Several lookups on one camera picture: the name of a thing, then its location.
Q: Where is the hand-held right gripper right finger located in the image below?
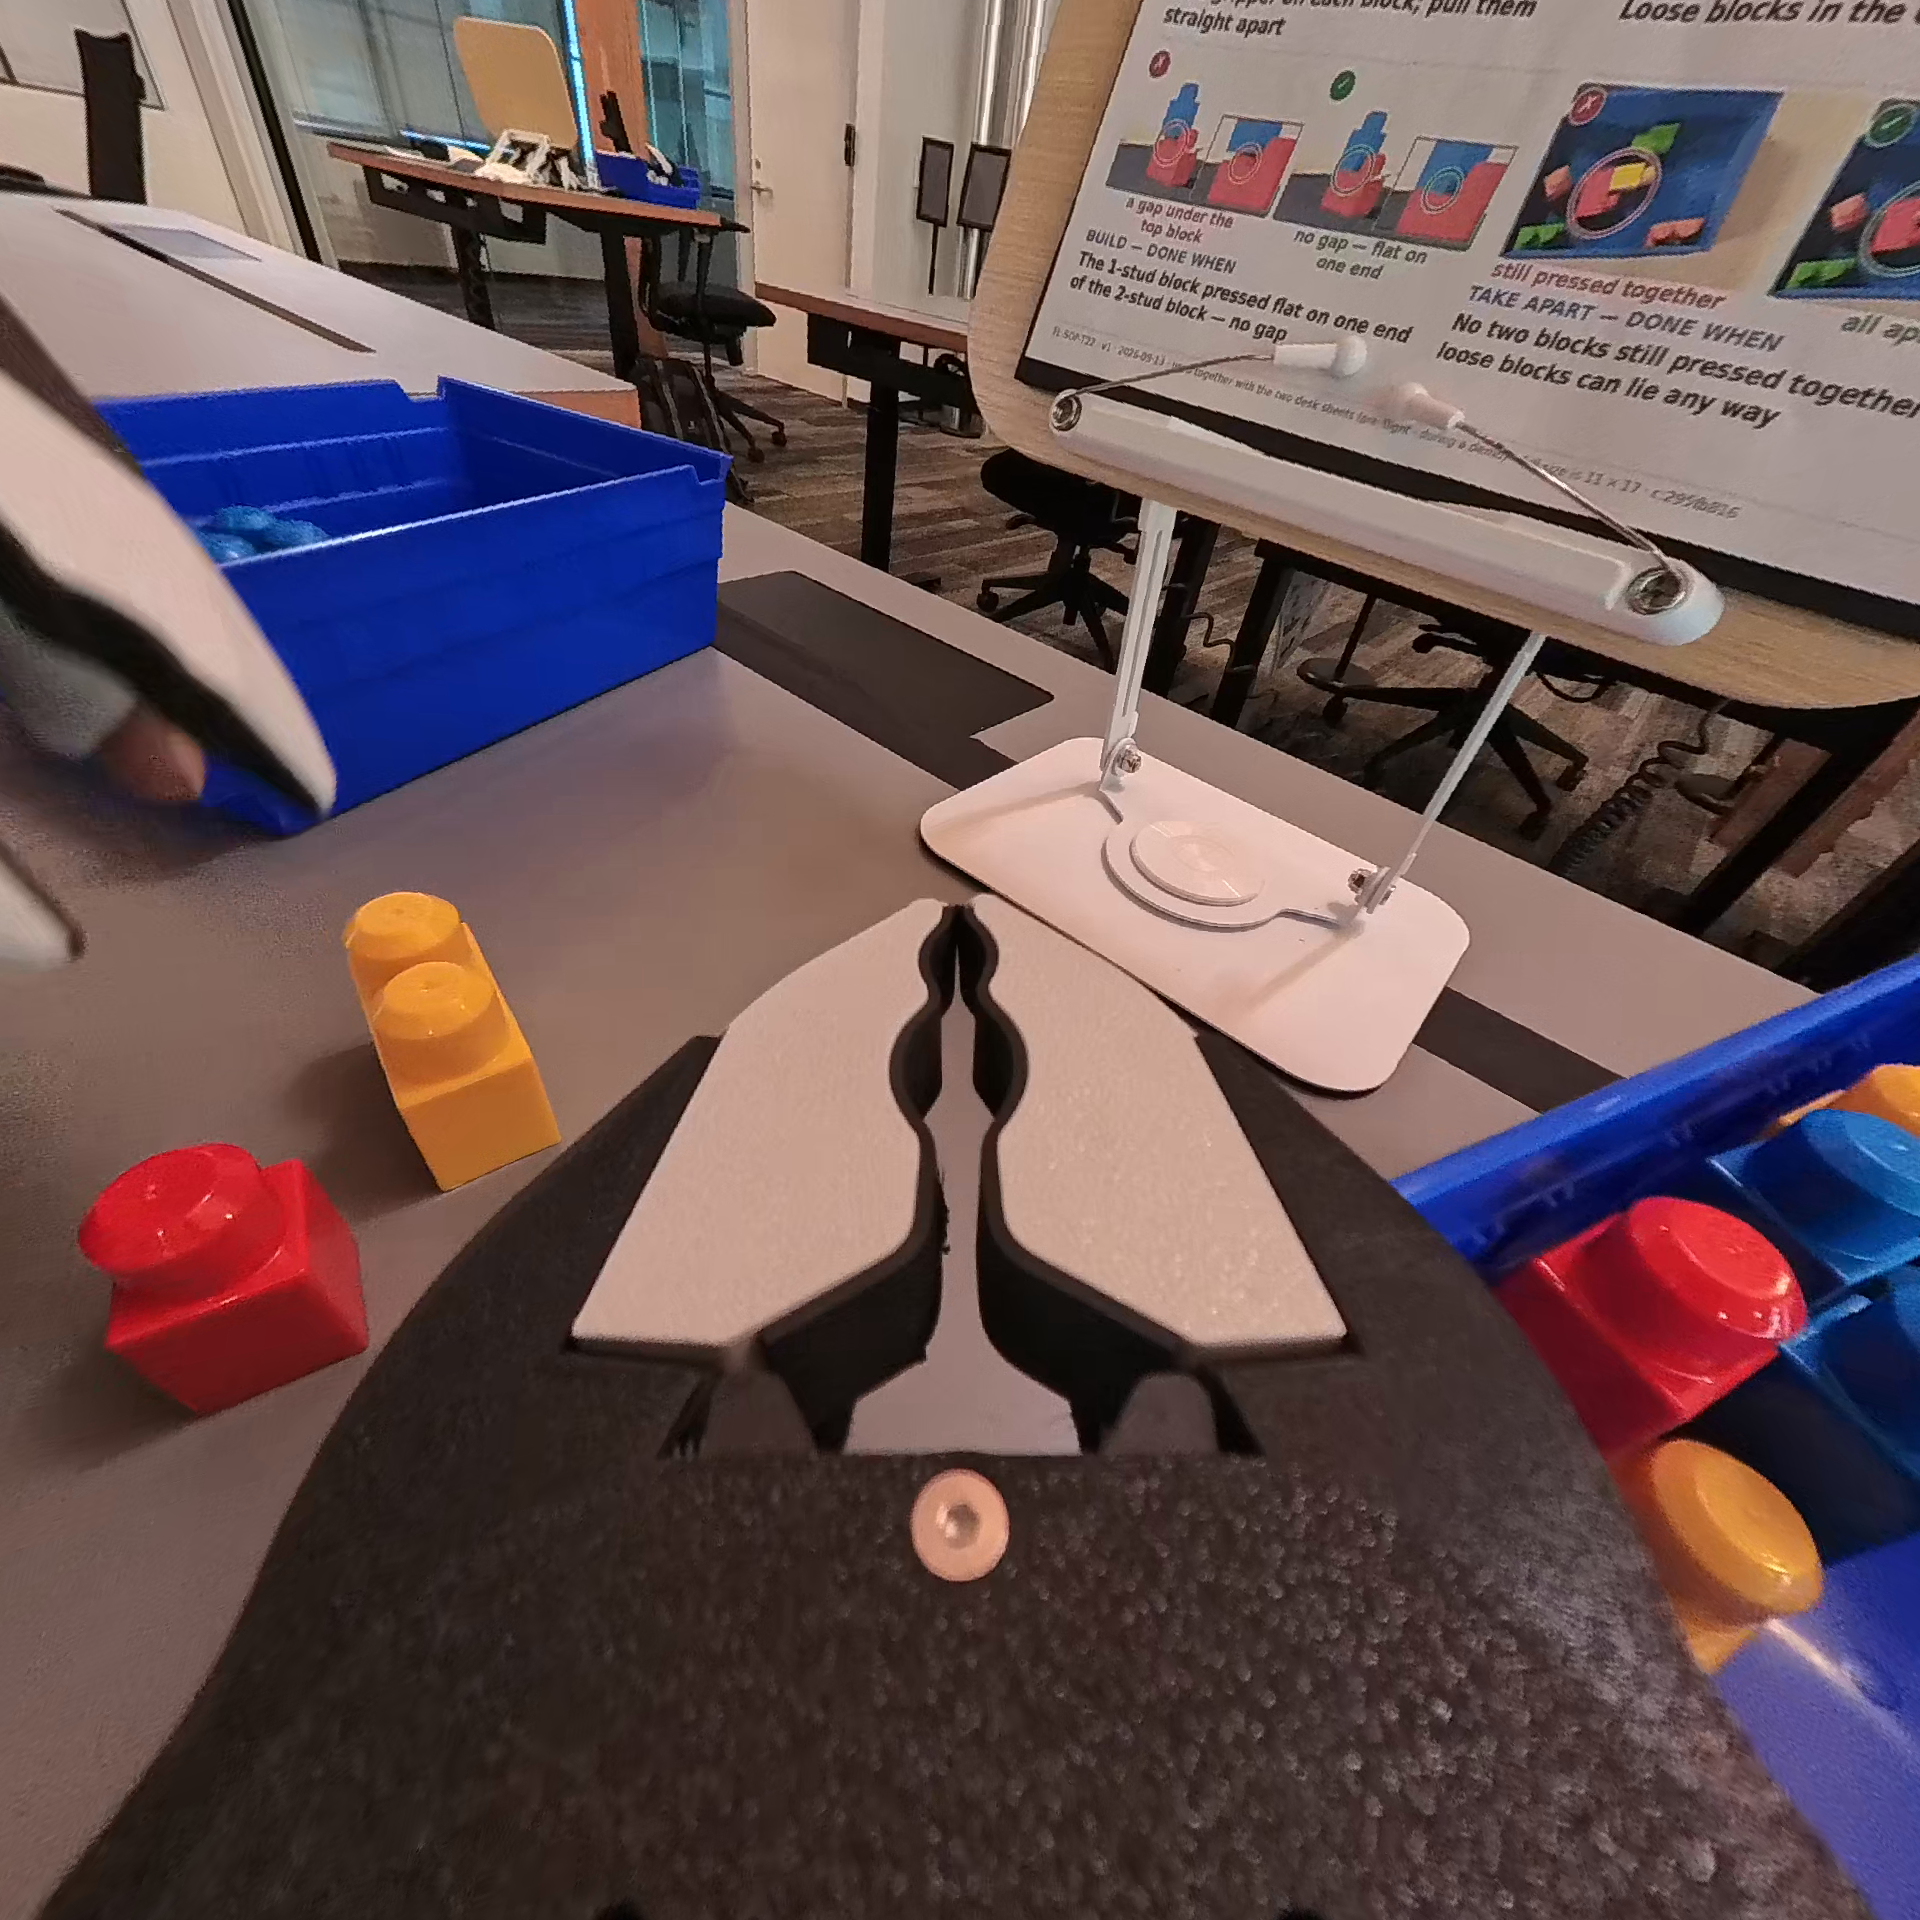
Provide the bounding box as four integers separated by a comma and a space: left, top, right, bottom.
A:
958, 897, 1353, 1362

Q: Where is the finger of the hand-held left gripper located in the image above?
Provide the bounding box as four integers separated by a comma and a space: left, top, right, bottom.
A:
0, 294, 340, 826
0, 839, 86, 971

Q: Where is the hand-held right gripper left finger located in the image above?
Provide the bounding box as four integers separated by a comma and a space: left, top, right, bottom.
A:
570, 897, 969, 1355

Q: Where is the pile of blue mega blocks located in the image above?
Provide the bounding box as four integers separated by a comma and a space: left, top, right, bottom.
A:
193, 503, 329, 567

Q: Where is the red one-stud mega block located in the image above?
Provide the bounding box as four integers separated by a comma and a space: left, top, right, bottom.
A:
77, 1144, 372, 1417
1500, 1195, 1813, 1460

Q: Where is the person's left hand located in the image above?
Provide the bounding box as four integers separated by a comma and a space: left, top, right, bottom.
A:
104, 708, 209, 808

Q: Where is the wooden document stand white base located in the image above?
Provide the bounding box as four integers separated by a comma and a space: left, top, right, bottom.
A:
453, 19, 580, 177
918, 0, 1920, 1095

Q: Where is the grey top table wooden edge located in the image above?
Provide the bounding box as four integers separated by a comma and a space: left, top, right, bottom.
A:
0, 194, 644, 433

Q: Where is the black office chair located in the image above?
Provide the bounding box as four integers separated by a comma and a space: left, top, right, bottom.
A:
979, 448, 1146, 665
644, 225, 790, 463
1297, 600, 1596, 836
75, 30, 153, 207

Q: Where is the wooden top office desk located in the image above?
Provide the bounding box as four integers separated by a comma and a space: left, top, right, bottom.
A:
326, 140, 753, 380
755, 281, 980, 576

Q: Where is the black backpack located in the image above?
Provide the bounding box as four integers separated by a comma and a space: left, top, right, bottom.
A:
630, 353, 756, 507

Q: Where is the white door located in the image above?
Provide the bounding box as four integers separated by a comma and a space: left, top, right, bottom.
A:
749, 0, 860, 298

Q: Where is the printed instruction sheet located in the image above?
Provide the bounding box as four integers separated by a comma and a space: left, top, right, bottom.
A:
1019, 0, 1920, 602

